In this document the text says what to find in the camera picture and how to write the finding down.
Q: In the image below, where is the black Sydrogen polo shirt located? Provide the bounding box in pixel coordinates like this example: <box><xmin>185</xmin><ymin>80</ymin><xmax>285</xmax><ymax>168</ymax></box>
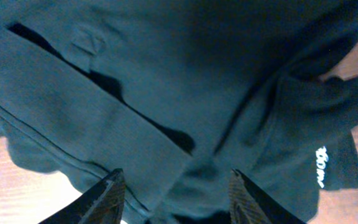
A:
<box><xmin>0</xmin><ymin>0</ymin><xmax>358</xmax><ymax>223</ymax></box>

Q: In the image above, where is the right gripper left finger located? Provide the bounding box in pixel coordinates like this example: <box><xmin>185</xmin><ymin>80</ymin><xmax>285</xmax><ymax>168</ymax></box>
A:
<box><xmin>40</xmin><ymin>169</ymin><xmax>126</xmax><ymax>224</ymax></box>

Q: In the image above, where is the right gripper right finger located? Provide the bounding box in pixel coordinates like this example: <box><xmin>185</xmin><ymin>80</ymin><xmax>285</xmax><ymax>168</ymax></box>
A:
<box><xmin>228</xmin><ymin>169</ymin><xmax>305</xmax><ymax>224</ymax></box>

